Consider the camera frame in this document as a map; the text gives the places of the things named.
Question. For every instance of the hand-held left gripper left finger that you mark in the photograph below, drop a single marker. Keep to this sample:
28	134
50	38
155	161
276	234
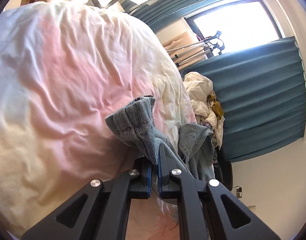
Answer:
148	182

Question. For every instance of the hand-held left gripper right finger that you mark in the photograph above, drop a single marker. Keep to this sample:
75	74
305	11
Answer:
160	180

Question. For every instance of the grey blue denim jeans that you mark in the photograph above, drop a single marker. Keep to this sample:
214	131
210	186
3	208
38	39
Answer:
133	127

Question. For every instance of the black sofa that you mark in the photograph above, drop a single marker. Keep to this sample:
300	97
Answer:
225	170

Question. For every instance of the purple print white garment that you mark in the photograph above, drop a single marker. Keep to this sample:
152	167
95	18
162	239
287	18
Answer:
208	125

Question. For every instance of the yellow garment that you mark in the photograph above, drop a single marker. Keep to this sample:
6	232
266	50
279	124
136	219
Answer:
218	107

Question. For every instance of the white puffy down jacket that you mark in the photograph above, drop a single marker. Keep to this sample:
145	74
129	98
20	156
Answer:
198	87

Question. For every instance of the wide blue curtain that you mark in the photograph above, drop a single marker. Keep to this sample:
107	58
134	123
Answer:
255	100

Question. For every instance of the pastel pink white duvet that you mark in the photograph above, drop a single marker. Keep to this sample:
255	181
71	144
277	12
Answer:
68	80

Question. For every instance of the garment steamer on stand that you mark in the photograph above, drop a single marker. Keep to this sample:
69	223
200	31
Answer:
205	47

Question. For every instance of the beige hanging garment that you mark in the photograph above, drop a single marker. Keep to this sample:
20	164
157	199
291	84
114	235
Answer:
183	40

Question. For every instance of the window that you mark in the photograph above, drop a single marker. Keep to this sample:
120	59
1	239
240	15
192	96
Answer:
238	25

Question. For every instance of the narrow blue curtain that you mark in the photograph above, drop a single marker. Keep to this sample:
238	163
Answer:
183	2

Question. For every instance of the wall socket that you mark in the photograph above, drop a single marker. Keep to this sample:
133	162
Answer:
238	192

